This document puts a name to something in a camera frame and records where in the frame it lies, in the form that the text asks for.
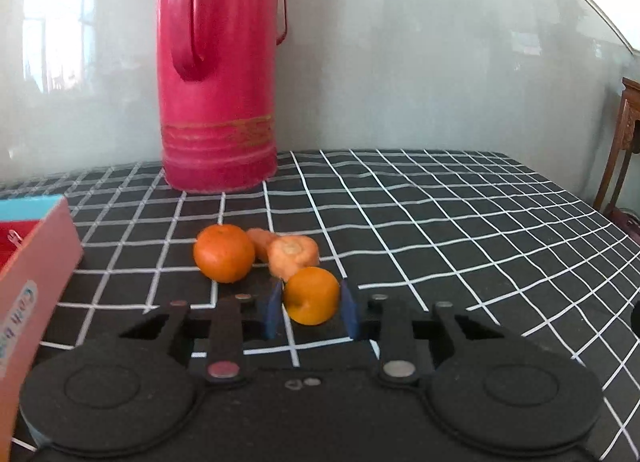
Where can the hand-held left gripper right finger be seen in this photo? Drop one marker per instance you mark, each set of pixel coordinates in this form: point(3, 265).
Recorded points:
point(350, 312)

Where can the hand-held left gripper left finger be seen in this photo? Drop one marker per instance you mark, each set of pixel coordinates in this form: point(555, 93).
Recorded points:
point(272, 309)

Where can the orange mandarin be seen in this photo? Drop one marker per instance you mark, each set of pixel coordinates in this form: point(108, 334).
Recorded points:
point(223, 252)
point(311, 295)

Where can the green and red cardboard box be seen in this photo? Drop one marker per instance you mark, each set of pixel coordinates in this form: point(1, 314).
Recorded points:
point(35, 282)

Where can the carrot piece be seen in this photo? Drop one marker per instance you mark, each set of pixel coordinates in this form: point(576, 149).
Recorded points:
point(293, 254)
point(260, 242)

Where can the black checked tablecloth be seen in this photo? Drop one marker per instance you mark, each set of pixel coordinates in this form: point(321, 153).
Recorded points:
point(450, 242)

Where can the brown wooden chair right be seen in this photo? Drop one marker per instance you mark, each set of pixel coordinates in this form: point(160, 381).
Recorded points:
point(622, 142)

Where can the red thermos flask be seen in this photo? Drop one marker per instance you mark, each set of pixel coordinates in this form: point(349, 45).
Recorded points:
point(215, 92)

